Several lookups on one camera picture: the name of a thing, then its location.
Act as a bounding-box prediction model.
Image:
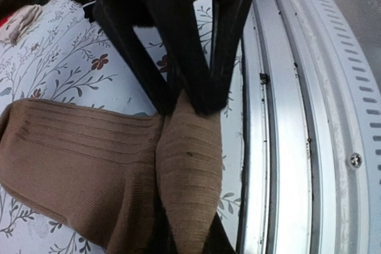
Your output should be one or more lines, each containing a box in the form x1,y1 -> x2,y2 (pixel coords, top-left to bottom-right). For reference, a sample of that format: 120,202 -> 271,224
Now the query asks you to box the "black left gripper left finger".
151,206 -> 177,254

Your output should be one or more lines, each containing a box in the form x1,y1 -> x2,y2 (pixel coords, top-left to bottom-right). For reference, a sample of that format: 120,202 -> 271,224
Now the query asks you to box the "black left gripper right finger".
203,214 -> 237,254

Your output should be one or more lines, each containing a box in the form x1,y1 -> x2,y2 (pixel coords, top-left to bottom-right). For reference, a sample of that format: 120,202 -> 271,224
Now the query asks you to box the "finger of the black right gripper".
144,0 -> 252,115
92,0 -> 176,115

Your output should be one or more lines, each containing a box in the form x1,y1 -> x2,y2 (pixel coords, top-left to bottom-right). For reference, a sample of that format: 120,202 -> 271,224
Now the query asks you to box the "brown ribbed sock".
1,93 -> 222,253

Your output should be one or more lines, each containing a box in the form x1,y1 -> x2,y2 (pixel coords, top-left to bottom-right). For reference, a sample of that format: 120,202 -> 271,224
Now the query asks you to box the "floral patterned table mat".
1,0 -> 244,253

